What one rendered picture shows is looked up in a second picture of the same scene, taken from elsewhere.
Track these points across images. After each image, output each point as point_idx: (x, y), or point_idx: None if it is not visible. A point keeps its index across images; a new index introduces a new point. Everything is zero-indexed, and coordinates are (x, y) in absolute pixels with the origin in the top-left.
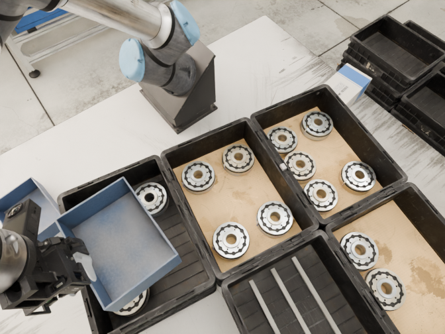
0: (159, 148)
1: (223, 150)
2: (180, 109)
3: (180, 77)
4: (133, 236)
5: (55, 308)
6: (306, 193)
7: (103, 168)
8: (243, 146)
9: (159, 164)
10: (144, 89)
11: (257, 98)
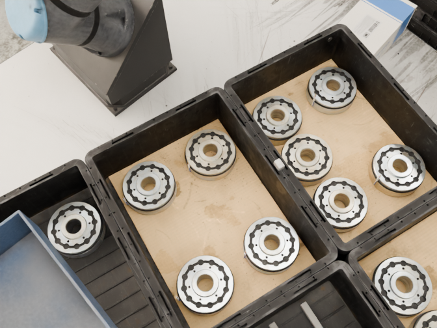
0: (88, 140)
1: (186, 140)
2: (115, 78)
3: (109, 29)
4: (43, 300)
5: None
6: (318, 201)
7: (1, 179)
8: (217, 133)
9: (84, 173)
10: (56, 47)
11: (238, 48)
